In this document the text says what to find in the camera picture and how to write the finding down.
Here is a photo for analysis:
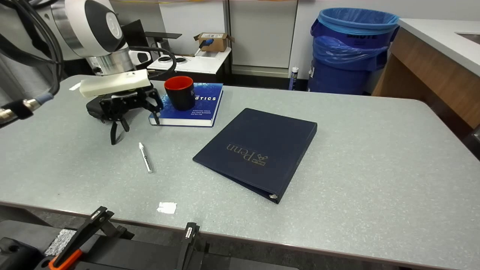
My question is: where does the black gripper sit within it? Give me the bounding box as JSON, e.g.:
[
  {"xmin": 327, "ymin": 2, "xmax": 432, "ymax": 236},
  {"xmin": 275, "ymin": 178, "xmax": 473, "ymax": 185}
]
[{"xmin": 96, "ymin": 83, "xmax": 165, "ymax": 133}]

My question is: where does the white pen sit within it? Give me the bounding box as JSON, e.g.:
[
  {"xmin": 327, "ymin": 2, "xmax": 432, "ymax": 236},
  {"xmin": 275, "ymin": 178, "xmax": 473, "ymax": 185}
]
[{"xmin": 137, "ymin": 140, "xmax": 153, "ymax": 175}]

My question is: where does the black mug red inside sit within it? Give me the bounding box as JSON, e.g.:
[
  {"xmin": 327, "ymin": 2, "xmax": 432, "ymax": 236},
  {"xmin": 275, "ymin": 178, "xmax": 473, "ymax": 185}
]
[{"xmin": 164, "ymin": 74, "xmax": 197, "ymax": 110}]

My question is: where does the blue hardcover book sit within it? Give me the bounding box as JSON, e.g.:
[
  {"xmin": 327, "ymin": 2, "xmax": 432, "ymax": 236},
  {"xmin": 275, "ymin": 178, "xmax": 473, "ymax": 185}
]
[{"xmin": 147, "ymin": 80, "xmax": 225, "ymax": 128}]

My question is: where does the white side table with holes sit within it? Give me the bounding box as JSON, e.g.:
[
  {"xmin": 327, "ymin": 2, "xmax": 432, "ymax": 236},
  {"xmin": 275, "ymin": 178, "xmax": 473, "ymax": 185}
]
[{"xmin": 146, "ymin": 46, "xmax": 233, "ymax": 76}]

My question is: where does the white tape label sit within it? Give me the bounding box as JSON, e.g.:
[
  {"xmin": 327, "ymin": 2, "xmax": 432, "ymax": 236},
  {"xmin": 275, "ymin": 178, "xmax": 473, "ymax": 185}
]
[{"xmin": 156, "ymin": 200, "xmax": 179, "ymax": 215}]

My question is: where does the open cardboard box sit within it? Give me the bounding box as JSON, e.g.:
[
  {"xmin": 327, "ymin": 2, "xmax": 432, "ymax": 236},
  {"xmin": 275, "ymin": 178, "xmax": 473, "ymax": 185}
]
[{"xmin": 194, "ymin": 31, "xmax": 231, "ymax": 55}]

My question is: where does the black perforated mounting board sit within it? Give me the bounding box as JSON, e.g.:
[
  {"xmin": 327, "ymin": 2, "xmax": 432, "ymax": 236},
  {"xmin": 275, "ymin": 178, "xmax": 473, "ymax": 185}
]
[{"xmin": 0, "ymin": 215, "xmax": 302, "ymax": 270}]

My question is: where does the white warning sticker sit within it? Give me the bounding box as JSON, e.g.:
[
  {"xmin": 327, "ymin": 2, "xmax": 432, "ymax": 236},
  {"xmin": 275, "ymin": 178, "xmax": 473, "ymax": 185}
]
[{"xmin": 44, "ymin": 227, "xmax": 78, "ymax": 257}]

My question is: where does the blue trash bin with liner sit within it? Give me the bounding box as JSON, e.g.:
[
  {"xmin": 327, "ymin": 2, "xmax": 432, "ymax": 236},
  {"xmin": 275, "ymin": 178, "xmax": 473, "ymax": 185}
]
[{"xmin": 308, "ymin": 5, "xmax": 402, "ymax": 95}]

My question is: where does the wooden counter grey top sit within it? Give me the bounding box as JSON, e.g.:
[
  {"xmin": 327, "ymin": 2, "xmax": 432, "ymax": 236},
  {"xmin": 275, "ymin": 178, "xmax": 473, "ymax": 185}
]
[{"xmin": 372, "ymin": 17, "xmax": 480, "ymax": 161}]

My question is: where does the thin black cable loop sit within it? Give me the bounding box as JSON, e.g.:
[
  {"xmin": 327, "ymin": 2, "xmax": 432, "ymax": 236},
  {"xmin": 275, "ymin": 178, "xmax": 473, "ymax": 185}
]
[{"xmin": 126, "ymin": 43, "xmax": 177, "ymax": 79}]

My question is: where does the thick black cable with connector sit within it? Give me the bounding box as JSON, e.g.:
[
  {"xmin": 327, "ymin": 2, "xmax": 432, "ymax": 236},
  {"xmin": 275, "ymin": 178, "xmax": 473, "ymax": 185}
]
[{"xmin": 0, "ymin": 0, "xmax": 66, "ymax": 125}]

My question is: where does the navy ring binder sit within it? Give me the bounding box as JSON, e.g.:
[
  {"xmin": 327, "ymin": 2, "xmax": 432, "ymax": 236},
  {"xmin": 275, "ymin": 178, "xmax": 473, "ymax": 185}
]
[{"xmin": 192, "ymin": 106, "xmax": 320, "ymax": 205}]

